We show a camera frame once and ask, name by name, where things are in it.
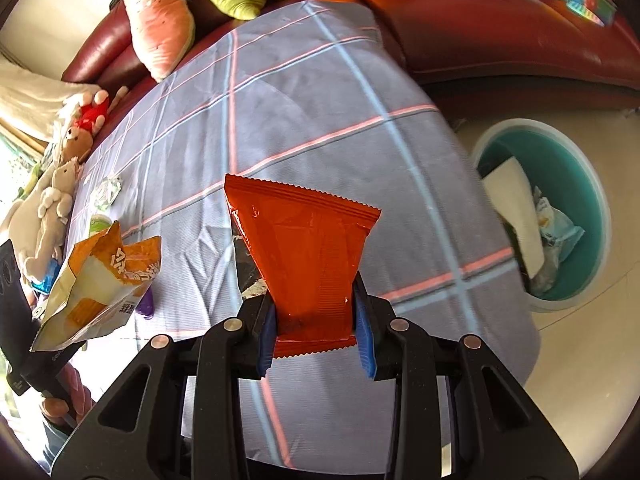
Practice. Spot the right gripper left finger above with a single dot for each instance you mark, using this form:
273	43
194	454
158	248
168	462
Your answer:
174	412

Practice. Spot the white blanket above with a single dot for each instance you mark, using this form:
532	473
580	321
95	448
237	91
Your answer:
38	105

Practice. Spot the white green yogurt cup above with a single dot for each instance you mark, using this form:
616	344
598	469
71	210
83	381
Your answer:
99	223

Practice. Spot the pink rabbit plush pillow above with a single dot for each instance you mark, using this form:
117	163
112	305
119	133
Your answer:
162	31

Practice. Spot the white paper sheet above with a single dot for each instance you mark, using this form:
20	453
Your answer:
511	196

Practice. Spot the brown teddy bear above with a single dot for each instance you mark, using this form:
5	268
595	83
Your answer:
76	144

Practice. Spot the red orange snack wrapper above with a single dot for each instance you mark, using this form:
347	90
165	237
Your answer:
307	247

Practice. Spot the orange yellow snack bag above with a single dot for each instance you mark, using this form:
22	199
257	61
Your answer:
100	285

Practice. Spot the crumpled plastic wrapper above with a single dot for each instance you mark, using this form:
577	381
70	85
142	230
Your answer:
105	194

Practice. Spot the purple egg toy shell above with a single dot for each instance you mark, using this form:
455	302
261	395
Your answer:
146	306

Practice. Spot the teal trash bin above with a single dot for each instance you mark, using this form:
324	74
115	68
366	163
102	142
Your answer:
574	219

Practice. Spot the red plush toy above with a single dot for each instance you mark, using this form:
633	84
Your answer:
94	109

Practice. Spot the dark red leather sofa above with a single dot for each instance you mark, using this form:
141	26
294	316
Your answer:
475	25

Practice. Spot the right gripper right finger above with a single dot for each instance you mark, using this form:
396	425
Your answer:
454	393

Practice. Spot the purple plaid tablecloth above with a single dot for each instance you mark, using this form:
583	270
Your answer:
439	252

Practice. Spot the light blue snack wrapper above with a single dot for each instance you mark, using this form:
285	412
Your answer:
559	236

